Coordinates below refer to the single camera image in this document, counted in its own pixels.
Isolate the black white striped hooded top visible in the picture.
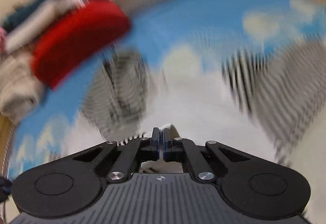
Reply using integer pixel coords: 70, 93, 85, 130
81, 36, 325, 163

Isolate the white folded clothes stack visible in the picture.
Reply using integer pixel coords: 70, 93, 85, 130
1, 0, 85, 55

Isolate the blue cream patterned bedsheet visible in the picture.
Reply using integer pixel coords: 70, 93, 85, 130
3, 0, 325, 223

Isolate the cream folded fleece blanket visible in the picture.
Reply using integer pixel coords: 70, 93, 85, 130
1, 52, 46, 125

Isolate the red folded blanket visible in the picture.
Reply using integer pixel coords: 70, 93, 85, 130
31, 0, 131, 89

